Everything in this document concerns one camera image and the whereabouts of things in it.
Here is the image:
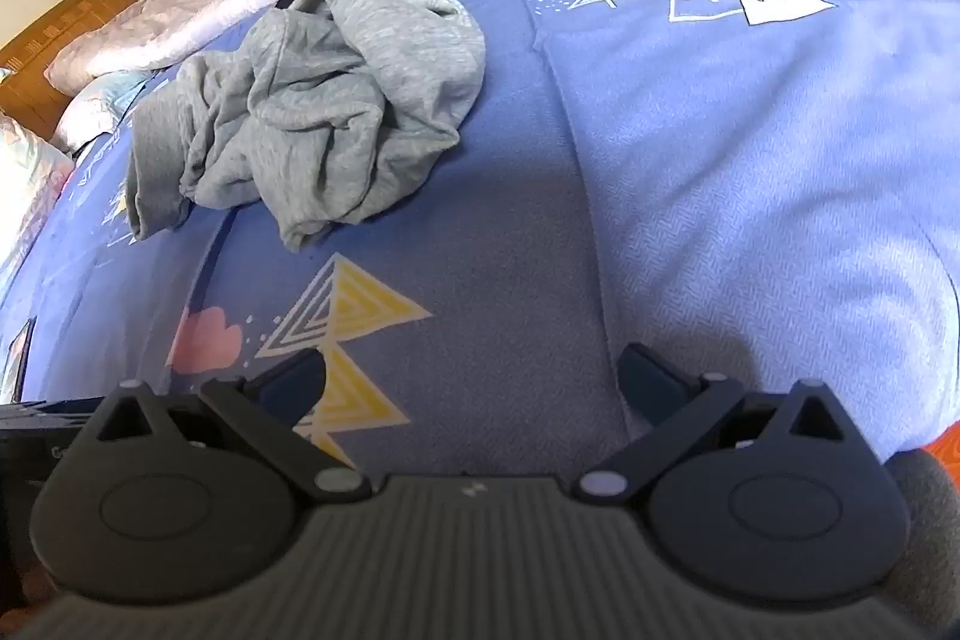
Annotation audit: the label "dark grey cloth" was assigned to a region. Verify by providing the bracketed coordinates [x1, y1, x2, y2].
[889, 451, 960, 620]

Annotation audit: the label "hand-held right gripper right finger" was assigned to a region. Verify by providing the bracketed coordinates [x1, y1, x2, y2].
[574, 344, 860, 504]

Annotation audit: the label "dark flat object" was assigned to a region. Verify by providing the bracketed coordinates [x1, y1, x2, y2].
[0, 316, 35, 402]

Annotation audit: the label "white patterned pillow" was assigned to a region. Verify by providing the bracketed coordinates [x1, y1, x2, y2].
[0, 113, 76, 270]

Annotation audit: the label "blue printed blanket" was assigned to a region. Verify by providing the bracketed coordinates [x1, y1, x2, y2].
[0, 0, 960, 506]

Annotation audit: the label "small pale blue pillow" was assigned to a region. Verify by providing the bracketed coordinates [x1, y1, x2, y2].
[46, 70, 155, 155]

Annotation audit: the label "orange cloth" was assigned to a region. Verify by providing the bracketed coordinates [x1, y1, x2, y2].
[927, 421, 960, 485]

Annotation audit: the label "grey pants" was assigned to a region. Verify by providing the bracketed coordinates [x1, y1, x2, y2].
[124, 0, 488, 253]

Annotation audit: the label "wooden headboard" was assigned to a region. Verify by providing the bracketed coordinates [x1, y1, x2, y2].
[0, 0, 148, 143]

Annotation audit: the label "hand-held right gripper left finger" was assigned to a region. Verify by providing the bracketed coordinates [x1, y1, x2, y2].
[96, 347, 374, 504]

